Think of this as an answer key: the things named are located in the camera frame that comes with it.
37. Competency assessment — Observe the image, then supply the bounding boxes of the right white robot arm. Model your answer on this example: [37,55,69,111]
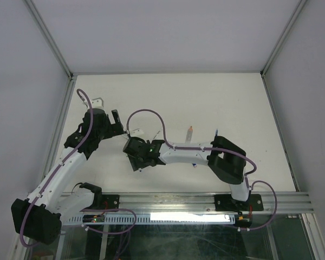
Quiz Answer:
[123,136,251,210]

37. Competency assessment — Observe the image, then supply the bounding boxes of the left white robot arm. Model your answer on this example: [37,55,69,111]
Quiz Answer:
[11,108,125,248]

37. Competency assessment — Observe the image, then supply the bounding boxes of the orange tip clear marker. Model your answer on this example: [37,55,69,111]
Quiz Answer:
[185,126,193,144]

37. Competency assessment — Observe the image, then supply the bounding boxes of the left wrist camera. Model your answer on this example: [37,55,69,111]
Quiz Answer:
[83,97,105,110]

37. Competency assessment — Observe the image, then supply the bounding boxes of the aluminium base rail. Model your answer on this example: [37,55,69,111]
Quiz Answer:
[48,191,314,216]

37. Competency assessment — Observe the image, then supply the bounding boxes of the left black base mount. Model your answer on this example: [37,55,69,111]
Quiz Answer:
[91,194,120,211]

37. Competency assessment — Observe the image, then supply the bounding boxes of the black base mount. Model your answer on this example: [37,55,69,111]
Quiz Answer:
[214,194,264,212]
[91,194,120,211]

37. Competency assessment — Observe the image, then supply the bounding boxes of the slotted cable duct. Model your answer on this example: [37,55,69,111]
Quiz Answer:
[64,212,235,226]

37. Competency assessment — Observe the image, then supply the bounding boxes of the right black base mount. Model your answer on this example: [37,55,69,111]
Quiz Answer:
[214,194,264,212]

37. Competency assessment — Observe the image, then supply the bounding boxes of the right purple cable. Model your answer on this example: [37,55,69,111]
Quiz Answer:
[126,108,277,231]

